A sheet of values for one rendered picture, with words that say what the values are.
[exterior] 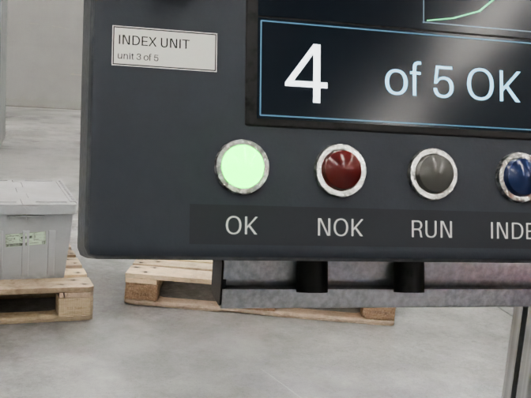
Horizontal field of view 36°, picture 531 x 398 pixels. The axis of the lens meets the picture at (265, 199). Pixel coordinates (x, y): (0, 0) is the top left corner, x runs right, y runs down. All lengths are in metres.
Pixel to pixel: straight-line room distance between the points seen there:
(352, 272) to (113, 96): 0.18
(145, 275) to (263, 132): 3.31
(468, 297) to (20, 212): 3.05
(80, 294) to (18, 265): 0.28
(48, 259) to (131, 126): 3.19
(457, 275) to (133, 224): 0.22
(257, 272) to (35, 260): 3.12
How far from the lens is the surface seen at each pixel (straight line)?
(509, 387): 0.59
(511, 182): 0.45
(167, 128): 0.40
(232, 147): 0.40
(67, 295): 3.50
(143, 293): 3.73
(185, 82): 0.40
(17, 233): 3.53
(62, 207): 3.51
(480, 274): 0.53
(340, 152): 0.41
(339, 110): 0.42
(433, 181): 0.42
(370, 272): 0.50
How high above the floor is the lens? 1.17
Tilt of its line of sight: 10 degrees down
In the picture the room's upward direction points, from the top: 4 degrees clockwise
